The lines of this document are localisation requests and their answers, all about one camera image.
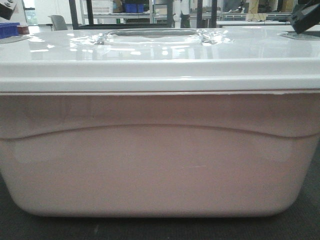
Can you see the blue bins on background shelf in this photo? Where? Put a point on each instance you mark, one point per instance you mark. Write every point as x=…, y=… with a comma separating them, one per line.
x=133, y=8

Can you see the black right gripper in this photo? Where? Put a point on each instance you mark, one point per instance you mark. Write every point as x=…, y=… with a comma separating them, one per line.
x=305, y=15

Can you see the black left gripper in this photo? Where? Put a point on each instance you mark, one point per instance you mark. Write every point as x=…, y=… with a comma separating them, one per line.
x=7, y=8

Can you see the grey office chair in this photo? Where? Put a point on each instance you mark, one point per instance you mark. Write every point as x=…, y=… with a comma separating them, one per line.
x=58, y=22

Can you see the red tape roll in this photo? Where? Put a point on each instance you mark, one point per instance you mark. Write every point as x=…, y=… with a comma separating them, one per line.
x=23, y=29

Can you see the white lidded storage bin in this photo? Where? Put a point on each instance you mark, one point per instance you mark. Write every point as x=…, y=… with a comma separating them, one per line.
x=162, y=122

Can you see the white background workbench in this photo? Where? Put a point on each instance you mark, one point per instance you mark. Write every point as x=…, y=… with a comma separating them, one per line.
x=238, y=23

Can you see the blue crate far left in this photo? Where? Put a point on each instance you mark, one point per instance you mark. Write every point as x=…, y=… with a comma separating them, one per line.
x=9, y=29

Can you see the black metal frame rack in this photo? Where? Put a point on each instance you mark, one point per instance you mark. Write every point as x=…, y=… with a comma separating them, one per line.
x=168, y=14

